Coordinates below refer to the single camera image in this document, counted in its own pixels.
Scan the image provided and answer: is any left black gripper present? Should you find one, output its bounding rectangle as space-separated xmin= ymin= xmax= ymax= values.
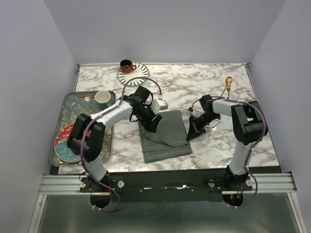
xmin=135 ymin=104 xmax=162 ymax=133

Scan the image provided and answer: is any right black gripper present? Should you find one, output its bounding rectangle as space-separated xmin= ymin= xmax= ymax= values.
xmin=186 ymin=113 xmax=219 ymax=141

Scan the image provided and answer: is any grey cloth napkin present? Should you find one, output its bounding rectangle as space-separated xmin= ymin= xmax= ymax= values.
xmin=138 ymin=110 xmax=192 ymax=164

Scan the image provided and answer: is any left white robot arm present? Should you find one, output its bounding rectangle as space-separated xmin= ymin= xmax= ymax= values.
xmin=67 ymin=86 xmax=162 ymax=192

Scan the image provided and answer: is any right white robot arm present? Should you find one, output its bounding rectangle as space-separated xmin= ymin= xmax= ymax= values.
xmin=186 ymin=95 xmax=268 ymax=190

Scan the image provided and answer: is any white striped saucer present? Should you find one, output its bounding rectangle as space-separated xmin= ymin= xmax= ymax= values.
xmin=117 ymin=62 xmax=149 ymax=86

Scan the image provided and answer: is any white and green cup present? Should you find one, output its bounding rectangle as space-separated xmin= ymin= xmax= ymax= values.
xmin=94 ymin=90 xmax=114 ymax=110

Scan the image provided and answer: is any red and black cup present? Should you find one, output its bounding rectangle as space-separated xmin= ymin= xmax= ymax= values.
xmin=120 ymin=59 xmax=137 ymax=73

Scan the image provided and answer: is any silver spoon on tray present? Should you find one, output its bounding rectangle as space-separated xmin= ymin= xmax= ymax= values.
xmin=85 ymin=96 xmax=93 ymax=112

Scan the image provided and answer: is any gold spoon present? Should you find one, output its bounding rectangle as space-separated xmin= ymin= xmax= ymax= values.
xmin=220 ymin=76 xmax=233 ymax=98

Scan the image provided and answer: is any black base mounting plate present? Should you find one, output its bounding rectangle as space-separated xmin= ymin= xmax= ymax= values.
xmin=80 ymin=168 xmax=254 ymax=202

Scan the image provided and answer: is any green floral tray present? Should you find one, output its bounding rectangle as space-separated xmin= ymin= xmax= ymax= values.
xmin=50 ymin=91 xmax=116 ymax=166

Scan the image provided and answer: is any red and blue plate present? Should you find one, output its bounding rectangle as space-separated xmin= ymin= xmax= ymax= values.
xmin=54 ymin=124 xmax=81 ymax=164

